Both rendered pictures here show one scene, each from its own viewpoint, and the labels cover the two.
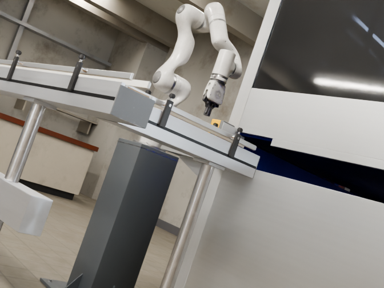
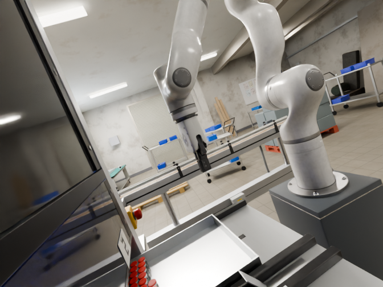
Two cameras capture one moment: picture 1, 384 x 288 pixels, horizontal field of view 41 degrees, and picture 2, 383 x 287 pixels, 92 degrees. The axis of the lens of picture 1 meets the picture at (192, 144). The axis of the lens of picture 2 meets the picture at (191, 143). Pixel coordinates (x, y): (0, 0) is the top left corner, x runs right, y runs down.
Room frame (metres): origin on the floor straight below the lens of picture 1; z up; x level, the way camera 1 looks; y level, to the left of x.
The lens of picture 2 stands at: (2.75, -0.53, 1.24)
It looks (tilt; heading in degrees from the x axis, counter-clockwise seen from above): 6 degrees down; 117
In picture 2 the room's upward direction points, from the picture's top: 22 degrees counter-clockwise
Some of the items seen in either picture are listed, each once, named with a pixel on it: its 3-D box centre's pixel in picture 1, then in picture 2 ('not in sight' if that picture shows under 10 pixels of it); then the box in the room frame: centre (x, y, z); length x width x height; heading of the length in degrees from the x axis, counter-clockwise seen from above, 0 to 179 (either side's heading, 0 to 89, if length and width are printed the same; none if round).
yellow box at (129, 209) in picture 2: (220, 130); (125, 220); (2.15, -0.09, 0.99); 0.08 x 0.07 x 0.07; 42
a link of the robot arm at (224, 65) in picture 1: (224, 64); (174, 87); (2.50, -0.02, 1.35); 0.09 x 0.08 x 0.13; 130
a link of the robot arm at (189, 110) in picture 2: (218, 79); (183, 113); (2.50, -0.02, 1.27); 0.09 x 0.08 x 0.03; 132
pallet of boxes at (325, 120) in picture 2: not in sight; (292, 117); (2.92, 3.94, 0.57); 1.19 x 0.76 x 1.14; 35
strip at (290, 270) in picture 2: not in sight; (276, 269); (2.65, -0.21, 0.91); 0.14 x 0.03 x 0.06; 41
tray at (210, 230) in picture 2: not in sight; (178, 268); (2.40, -0.20, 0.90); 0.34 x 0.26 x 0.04; 43
